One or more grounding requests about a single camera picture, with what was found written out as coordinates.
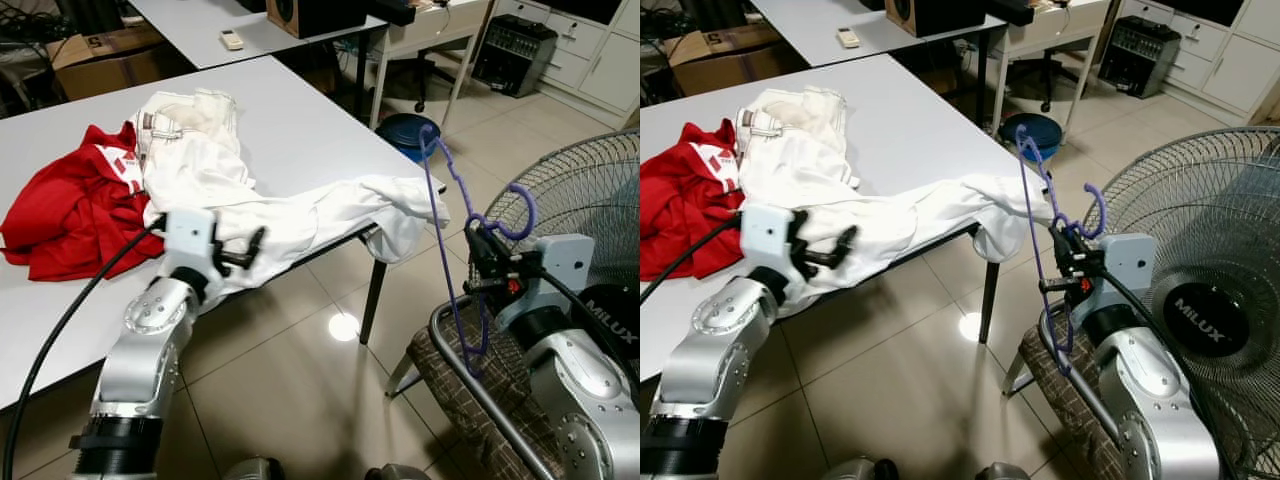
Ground black office chair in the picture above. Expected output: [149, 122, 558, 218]
[1010, 50, 1091, 113]
[385, 45, 471, 113]

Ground cream trousers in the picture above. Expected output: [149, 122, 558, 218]
[735, 85, 861, 191]
[133, 88, 251, 196]

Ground black table leg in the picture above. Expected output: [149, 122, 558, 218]
[975, 225, 1006, 346]
[358, 225, 391, 346]

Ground open cardboard box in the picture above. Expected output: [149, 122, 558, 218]
[48, 25, 169, 101]
[665, 25, 771, 98]

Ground blue round bin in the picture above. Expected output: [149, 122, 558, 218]
[998, 112, 1063, 163]
[378, 112, 443, 166]

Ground purple plastic hanger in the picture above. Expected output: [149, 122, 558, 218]
[1015, 122, 1109, 376]
[418, 125, 539, 379]

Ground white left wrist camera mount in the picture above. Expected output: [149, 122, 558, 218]
[163, 208, 216, 273]
[740, 203, 796, 276]

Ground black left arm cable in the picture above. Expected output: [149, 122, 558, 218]
[640, 218, 746, 306]
[0, 218, 169, 480]

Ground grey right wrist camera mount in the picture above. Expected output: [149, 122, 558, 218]
[520, 233, 596, 321]
[1085, 232, 1156, 316]

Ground black standing fan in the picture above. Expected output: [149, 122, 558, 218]
[1085, 128, 1280, 480]
[485, 130, 641, 480]

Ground red jacket with white stripes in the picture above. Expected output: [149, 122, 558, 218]
[0, 122, 166, 283]
[640, 120, 746, 283]

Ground wooden speaker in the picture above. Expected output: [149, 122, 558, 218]
[265, 0, 369, 39]
[885, 0, 986, 38]

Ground plain white t-shirt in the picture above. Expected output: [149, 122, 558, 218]
[143, 135, 451, 306]
[740, 135, 1056, 311]

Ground black electronic unit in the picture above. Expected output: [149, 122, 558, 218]
[1098, 14, 1183, 98]
[472, 14, 559, 98]

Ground plaid cushioned metal chair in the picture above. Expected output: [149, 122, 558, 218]
[385, 298, 561, 480]
[1003, 300, 1131, 480]

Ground white desk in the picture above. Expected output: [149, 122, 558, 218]
[370, 0, 501, 131]
[990, 0, 1116, 136]

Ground white office table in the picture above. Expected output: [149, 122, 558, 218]
[130, 0, 391, 126]
[750, 0, 1006, 126]

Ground white drawer cabinet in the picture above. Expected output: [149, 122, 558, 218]
[1120, 0, 1280, 113]
[495, 0, 641, 113]

